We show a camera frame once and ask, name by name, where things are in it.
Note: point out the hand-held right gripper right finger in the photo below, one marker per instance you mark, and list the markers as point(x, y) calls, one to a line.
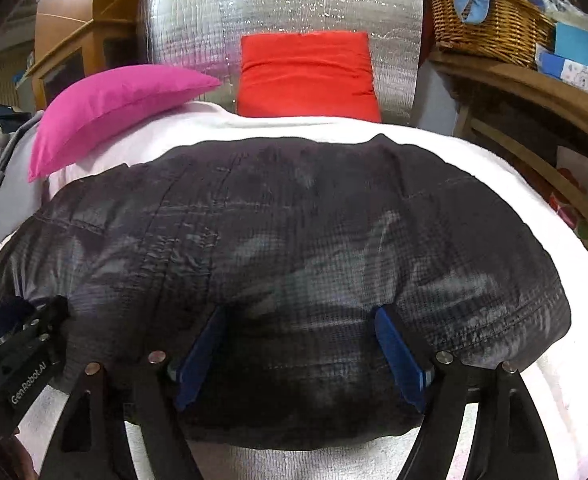
point(403, 360)

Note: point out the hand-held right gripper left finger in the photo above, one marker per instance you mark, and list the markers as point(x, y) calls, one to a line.
point(196, 360)

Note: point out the red pillow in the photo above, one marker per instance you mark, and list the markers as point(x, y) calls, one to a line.
point(304, 75)

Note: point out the black quilted jacket with fur trim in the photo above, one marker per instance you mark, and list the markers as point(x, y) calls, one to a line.
point(299, 240)

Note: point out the blue box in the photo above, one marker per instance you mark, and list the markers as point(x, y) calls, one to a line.
point(583, 45)

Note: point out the wooden shelf unit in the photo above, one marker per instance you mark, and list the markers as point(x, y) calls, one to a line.
point(523, 85)

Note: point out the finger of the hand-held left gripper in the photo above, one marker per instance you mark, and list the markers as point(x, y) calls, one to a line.
point(49, 320)

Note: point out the wicker basket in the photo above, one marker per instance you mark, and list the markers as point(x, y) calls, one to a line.
point(493, 25)

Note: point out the grey cloth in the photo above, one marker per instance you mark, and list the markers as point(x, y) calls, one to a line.
point(4, 185)

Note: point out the pink pillow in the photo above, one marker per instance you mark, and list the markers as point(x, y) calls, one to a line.
point(119, 105)

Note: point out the white blanket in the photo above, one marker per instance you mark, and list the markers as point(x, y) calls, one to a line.
point(498, 170)

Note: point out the silver foil insulation mat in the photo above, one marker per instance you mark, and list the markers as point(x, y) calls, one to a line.
point(274, 5)

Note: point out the white patterned box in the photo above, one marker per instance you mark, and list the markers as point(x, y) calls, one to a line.
point(583, 80)

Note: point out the wooden cabinet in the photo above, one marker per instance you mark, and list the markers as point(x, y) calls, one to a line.
point(74, 0)

